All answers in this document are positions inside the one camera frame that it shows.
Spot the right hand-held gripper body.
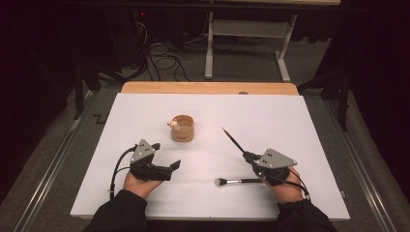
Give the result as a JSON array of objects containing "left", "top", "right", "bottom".
[{"left": 253, "top": 148, "right": 298, "bottom": 188}]

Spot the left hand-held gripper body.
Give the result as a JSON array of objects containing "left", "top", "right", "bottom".
[{"left": 129, "top": 138, "right": 172, "bottom": 182}]

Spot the fluffy black makeup brush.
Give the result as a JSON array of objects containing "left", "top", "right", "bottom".
[{"left": 214, "top": 177, "right": 264, "bottom": 188}]

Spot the thin black makeup brush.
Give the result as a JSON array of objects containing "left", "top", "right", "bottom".
[{"left": 220, "top": 127, "right": 248, "bottom": 156}]

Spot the round wooden brush holder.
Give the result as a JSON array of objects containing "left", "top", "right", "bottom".
[{"left": 166, "top": 114, "right": 195, "bottom": 143}]

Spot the person's left hand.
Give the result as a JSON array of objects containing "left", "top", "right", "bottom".
[{"left": 123, "top": 171, "right": 164, "bottom": 200}]

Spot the person's right hand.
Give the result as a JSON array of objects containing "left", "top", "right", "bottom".
[{"left": 264, "top": 166, "right": 305, "bottom": 205}]

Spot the white table cover sheet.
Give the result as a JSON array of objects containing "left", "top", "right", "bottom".
[{"left": 70, "top": 92, "right": 351, "bottom": 221}]

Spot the black metal stand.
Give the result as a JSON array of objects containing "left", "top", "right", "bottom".
[
  {"left": 297, "top": 69, "right": 351, "bottom": 132},
  {"left": 73, "top": 60, "right": 102, "bottom": 121}
]

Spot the right hand-held gripper black cable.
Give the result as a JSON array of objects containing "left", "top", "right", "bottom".
[{"left": 257, "top": 166, "right": 311, "bottom": 201}]

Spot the hand-held gripper black cable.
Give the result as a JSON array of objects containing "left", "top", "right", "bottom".
[
  {"left": 257, "top": 166, "right": 311, "bottom": 201},
  {"left": 108, "top": 145, "right": 138, "bottom": 201}
]

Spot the left hand-held gripper black cable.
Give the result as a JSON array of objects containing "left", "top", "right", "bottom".
[{"left": 108, "top": 145, "right": 138, "bottom": 201}]

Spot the metal floor rail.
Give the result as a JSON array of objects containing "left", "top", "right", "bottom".
[
  {"left": 11, "top": 91, "right": 98, "bottom": 232},
  {"left": 323, "top": 99, "right": 401, "bottom": 232}
]

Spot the tangle of black floor cables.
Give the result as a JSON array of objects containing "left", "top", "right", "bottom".
[{"left": 129, "top": 18, "right": 194, "bottom": 83}]

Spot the white metal frame desk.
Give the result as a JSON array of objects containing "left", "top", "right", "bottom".
[{"left": 199, "top": 0, "right": 342, "bottom": 83}]

